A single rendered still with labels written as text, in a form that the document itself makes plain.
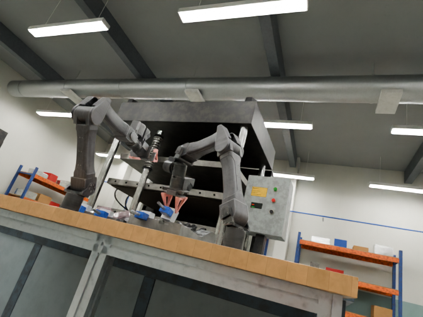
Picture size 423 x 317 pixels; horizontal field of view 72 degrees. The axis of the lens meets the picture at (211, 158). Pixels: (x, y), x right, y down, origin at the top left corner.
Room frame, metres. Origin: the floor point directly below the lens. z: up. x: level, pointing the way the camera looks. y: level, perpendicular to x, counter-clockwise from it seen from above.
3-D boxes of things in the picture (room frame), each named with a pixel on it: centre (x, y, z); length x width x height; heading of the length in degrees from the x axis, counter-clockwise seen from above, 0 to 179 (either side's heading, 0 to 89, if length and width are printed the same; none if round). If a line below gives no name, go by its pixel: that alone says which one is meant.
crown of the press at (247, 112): (2.53, 0.18, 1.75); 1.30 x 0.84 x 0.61; 63
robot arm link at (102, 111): (1.09, 0.44, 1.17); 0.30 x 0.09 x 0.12; 161
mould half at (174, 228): (1.47, 0.05, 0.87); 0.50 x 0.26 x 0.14; 153
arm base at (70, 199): (1.08, 0.44, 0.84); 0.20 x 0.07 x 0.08; 71
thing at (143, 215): (1.26, 0.22, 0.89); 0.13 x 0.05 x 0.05; 153
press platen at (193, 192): (2.57, 0.15, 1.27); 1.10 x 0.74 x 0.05; 63
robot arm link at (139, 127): (1.25, 0.39, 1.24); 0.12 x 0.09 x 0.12; 161
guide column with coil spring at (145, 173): (2.30, 0.48, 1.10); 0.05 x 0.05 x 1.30
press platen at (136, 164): (2.58, 0.15, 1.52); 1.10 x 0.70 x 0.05; 63
